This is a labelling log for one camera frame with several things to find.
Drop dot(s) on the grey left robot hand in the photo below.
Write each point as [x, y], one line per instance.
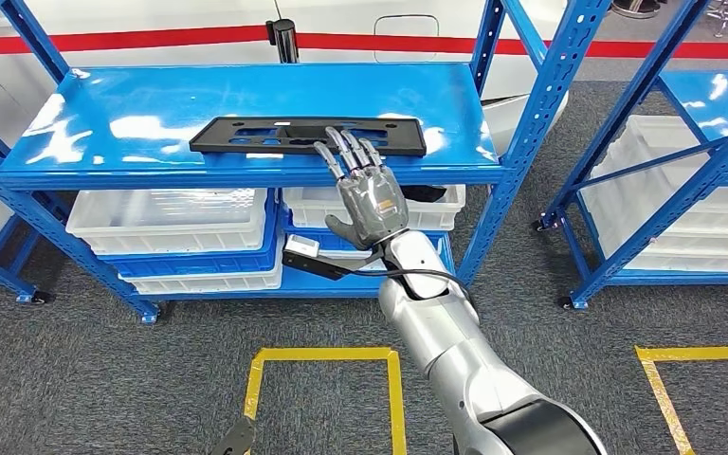
[235, 436]

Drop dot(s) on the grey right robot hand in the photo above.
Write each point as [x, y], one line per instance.
[370, 204]

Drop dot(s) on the black plastic panel part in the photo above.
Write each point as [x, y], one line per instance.
[226, 141]

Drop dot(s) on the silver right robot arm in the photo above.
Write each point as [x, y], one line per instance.
[452, 351]

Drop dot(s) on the blue metal shelf rack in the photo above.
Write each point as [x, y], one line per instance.
[653, 229]
[0, 274]
[150, 94]

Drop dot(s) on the black moulded plastic piece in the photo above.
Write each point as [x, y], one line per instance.
[424, 193]

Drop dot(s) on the yellow floor tape square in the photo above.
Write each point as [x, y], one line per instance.
[395, 402]
[659, 389]

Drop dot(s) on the red barrier belt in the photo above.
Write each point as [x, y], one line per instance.
[150, 39]

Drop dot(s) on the white car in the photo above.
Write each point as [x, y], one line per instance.
[150, 14]

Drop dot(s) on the chrome stool base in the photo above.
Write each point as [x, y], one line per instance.
[634, 8]

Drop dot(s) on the chrome chair base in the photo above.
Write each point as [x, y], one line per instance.
[727, 14]

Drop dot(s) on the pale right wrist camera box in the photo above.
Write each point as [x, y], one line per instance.
[302, 246]

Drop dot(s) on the black stanchion post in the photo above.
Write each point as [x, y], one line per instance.
[284, 41]

